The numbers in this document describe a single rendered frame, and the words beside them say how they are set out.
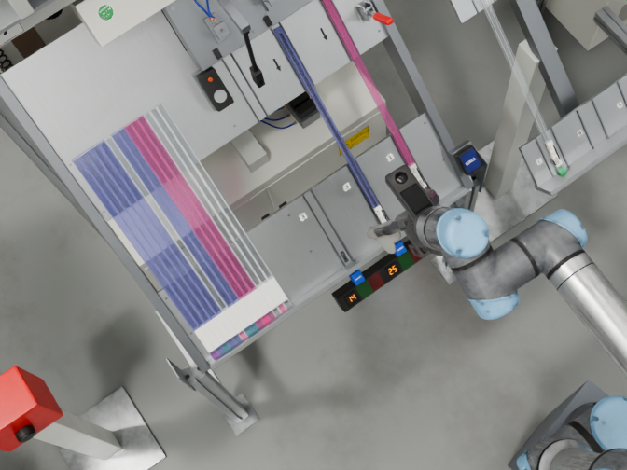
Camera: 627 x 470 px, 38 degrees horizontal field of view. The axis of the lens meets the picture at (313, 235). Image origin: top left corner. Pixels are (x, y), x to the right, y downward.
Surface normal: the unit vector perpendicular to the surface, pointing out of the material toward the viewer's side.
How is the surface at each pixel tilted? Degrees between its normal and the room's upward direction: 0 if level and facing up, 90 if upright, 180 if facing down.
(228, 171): 0
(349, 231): 44
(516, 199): 0
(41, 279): 0
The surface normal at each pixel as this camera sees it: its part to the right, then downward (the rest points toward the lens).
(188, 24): 0.34, 0.29
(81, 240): -0.08, -0.32
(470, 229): 0.21, 0.08
